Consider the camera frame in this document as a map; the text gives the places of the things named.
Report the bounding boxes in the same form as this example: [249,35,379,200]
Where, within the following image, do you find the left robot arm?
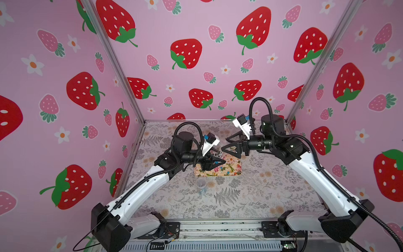
[91,122,226,252]

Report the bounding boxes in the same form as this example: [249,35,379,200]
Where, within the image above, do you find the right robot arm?
[222,97,403,252]

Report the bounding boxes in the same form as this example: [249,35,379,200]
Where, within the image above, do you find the candies on tray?
[203,154,242,176]

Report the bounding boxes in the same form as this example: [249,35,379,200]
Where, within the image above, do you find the clear jar blue candies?
[195,177,207,194]

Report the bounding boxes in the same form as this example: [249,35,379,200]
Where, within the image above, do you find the floral rectangular tray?
[194,149,242,177]

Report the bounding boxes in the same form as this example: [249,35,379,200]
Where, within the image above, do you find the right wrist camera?
[233,114,252,140]

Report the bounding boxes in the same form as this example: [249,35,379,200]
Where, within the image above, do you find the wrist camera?
[233,114,252,140]
[202,132,220,156]

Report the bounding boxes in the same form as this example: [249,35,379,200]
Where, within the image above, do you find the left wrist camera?
[202,132,220,156]

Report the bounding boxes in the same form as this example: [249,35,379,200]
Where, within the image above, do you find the aluminium front rail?
[91,218,355,252]

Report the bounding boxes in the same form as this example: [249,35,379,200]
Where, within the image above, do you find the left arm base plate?
[139,222,181,239]

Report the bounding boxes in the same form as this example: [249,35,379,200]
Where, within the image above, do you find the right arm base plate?
[261,221,305,238]

